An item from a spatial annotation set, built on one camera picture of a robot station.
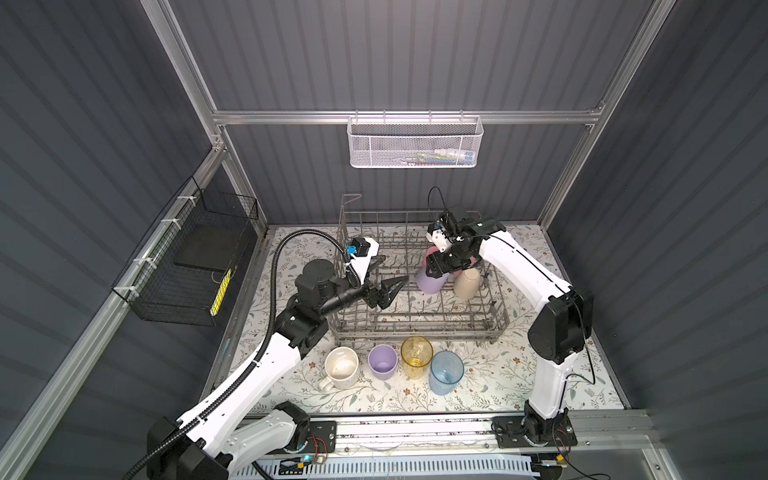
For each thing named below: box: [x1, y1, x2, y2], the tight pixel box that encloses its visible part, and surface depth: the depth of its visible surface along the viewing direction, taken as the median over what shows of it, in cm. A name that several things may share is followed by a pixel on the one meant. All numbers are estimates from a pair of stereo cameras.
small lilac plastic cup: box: [368, 344, 399, 381], surface depth 81 cm
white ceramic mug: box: [319, 346, 359, 392], surface depth 81 cm
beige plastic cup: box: [453, 268, 481, 299], surface depth 91 cm
